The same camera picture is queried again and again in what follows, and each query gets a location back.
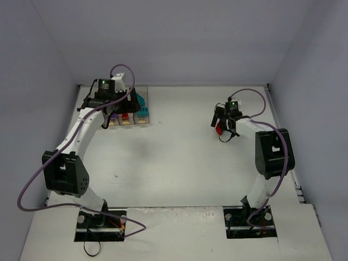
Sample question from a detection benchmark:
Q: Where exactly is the teal lego brick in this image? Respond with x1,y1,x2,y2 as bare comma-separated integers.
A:
136,93,146,107

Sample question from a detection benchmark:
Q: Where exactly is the red green teal brick stack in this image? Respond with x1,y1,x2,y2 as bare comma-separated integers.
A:
215,123,224,136

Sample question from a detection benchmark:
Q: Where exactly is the small red lego brick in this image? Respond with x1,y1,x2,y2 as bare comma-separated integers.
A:
121,113,129,121

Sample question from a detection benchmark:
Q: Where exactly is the teal rounded lego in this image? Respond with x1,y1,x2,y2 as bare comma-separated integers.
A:
136,106,149,117

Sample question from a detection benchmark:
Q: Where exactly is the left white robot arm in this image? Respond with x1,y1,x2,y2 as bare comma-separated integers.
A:
42,73,140,214

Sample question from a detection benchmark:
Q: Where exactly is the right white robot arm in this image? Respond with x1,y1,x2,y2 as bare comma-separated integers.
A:
211,100,295,215

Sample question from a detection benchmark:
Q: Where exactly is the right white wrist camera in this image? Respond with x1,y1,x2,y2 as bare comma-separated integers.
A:
227,97,241,110

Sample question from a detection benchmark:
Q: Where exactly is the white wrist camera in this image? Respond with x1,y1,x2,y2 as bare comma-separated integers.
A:
227,97,241,110
111,73,127,92

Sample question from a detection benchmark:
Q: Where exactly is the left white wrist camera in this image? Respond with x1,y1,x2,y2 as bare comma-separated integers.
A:
111,73,127,92

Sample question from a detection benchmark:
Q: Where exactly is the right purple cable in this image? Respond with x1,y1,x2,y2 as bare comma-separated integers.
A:
227,88,288,228

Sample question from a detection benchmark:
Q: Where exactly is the purple cable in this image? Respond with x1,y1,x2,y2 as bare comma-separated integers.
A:
227,88,288,228
16,64,147,239

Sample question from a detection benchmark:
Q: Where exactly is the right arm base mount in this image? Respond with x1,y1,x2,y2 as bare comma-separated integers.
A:
223,198,277,239

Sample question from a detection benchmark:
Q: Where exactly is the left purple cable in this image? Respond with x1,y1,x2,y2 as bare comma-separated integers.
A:
16,64,147,239

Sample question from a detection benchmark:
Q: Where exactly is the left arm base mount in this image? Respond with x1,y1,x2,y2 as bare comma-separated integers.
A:
74,211,126,243

